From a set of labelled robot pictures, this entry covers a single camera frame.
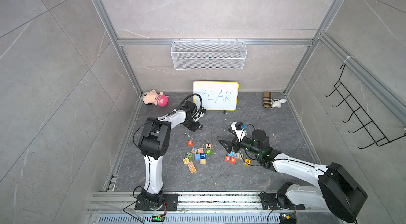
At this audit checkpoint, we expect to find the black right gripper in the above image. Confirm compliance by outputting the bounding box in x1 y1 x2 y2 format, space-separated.
220 136 262 157

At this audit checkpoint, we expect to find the yellow E block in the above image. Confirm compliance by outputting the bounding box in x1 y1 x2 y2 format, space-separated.
244 159 251 166

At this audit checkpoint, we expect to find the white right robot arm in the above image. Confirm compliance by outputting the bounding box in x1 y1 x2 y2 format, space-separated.
219 124 368 223

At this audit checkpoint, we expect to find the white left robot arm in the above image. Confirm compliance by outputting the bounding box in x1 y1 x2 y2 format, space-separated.
138 100 207 209

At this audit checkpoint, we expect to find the green 2 block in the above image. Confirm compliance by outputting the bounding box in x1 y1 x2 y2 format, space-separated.
205 149 213 155

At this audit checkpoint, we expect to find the wooden block left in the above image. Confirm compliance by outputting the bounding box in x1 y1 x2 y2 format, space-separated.
191 147 198 154

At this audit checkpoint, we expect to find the yellow framed whiteboard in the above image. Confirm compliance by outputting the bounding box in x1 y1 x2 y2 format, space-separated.
193 81 239 111

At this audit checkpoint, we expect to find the orange wooden block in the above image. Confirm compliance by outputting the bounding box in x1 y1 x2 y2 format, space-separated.
189 166 196 174

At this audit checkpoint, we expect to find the pink striped plush pig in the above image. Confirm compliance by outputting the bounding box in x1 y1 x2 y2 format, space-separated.
142 90 169 107

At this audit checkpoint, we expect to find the plaid white plush toy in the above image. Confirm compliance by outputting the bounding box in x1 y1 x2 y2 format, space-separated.
263 92 287 109

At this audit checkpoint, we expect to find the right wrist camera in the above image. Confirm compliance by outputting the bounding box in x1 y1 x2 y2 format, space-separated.
230 121 246 142

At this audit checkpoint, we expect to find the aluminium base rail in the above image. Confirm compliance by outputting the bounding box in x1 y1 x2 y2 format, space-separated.
85 191 350 224

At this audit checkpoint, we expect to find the white wire mesh basket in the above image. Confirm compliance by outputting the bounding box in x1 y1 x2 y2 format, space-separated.
170 41 247 70

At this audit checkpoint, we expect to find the black wire hook rack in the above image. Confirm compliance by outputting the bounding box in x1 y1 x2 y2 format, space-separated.
324 63 406 150

